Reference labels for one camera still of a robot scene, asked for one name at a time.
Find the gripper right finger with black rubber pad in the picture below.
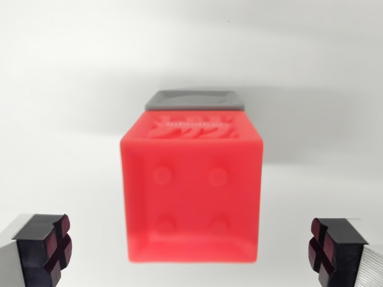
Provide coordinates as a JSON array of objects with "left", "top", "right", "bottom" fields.
[{"left": 307, "top": 217, "right": 383, "bottom": 287}]

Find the gripper left finger with black rubber pad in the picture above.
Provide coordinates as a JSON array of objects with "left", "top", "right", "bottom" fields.
[{"left": 0, "top": 213, "right": 73, "bottom": 287}]

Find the red soft infantino cube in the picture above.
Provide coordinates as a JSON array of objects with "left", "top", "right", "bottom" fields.
[{"left": 120, "top": 109, "right": 265, "bottom": 265}]

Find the grey soft embossed cube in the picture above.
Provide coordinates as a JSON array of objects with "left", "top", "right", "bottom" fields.
[{"left": 144, "top": 88, "right": 245, "bottom": 111}]

